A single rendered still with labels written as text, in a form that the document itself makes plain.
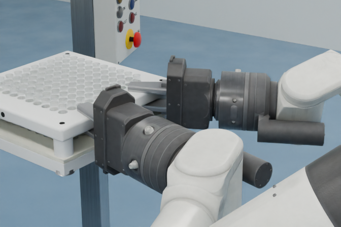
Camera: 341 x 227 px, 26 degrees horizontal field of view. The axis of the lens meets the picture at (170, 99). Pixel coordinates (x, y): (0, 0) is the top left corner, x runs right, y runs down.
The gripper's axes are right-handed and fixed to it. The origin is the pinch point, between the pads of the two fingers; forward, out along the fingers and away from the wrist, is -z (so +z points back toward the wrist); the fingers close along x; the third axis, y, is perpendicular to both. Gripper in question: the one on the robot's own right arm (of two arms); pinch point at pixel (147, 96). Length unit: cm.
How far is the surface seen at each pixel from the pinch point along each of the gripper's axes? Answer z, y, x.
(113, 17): -18, 66, 8
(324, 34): 60, 333, 94
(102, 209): -22, 68, 63
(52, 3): -132, 416, 106
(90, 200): -26, 68, 60
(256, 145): 20, 191, 102
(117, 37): -17, 67, 13
